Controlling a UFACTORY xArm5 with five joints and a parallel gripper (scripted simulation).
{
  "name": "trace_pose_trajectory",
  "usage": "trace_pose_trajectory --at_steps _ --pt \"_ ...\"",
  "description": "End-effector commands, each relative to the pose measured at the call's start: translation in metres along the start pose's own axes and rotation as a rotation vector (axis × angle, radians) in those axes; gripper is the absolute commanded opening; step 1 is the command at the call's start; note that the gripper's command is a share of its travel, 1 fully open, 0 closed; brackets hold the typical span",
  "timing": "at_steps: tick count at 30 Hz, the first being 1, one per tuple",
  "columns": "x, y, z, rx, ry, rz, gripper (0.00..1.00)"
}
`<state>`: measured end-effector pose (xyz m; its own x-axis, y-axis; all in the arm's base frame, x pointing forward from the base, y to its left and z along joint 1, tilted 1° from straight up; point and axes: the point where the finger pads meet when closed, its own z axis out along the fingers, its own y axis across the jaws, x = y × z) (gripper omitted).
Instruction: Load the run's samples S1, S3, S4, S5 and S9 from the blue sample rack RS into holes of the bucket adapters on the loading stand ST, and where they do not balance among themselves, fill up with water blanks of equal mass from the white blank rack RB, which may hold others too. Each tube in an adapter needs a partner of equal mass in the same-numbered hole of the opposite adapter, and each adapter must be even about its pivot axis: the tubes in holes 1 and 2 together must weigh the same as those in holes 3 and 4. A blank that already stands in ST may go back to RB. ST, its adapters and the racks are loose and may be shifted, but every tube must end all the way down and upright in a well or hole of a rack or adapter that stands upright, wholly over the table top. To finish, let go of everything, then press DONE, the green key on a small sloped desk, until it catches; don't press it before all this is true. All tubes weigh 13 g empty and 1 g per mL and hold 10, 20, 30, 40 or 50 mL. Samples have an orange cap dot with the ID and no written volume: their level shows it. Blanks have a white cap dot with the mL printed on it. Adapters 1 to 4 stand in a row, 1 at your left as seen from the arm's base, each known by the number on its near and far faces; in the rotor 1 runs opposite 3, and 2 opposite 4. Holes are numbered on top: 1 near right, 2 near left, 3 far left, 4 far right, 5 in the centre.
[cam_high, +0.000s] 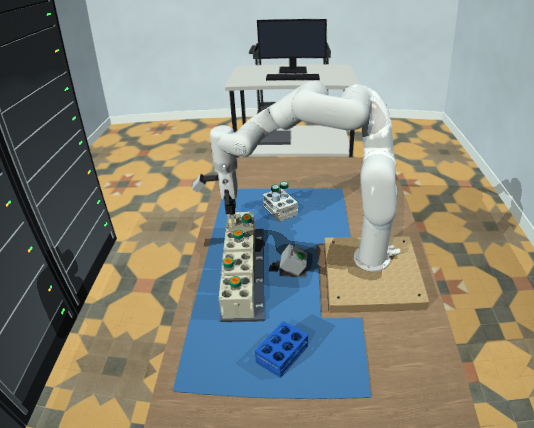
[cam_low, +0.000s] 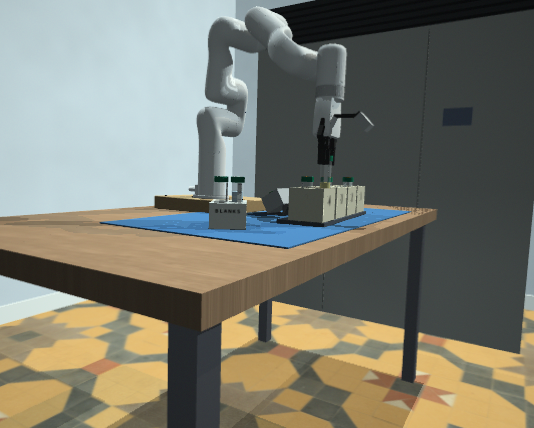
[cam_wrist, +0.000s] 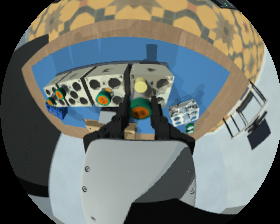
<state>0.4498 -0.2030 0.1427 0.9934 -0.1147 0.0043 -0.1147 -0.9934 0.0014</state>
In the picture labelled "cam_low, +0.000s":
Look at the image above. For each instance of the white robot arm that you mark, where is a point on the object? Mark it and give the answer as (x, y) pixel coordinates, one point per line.
(252, 36)

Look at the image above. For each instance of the blue bench mat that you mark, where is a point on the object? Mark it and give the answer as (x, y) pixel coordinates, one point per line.
(261, 229)

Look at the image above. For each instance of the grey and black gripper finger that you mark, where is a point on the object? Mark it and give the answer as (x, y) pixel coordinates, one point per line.
(332, 149)
(323, 145)

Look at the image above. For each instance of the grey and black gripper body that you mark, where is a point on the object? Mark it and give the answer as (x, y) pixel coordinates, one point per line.
(326, 107)

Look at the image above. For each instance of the clear tube with dark green cap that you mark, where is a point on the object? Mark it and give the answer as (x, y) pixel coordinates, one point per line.
(237, 188)

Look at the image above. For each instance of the white blank tube rack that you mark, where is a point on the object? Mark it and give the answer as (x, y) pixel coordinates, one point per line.
(227, 215)

